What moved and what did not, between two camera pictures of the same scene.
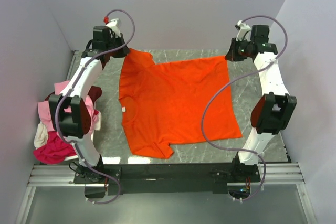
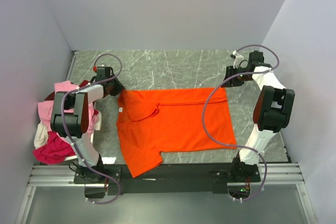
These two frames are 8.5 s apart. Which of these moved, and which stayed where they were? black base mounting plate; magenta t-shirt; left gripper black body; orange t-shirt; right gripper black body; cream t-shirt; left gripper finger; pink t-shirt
Moved: orange t-shirt; left gripper finger; left gripper black body; right gripper black body
Stayed: pink t-shirt; magenta t-shirt; black base mounting plate; cream t-shirt
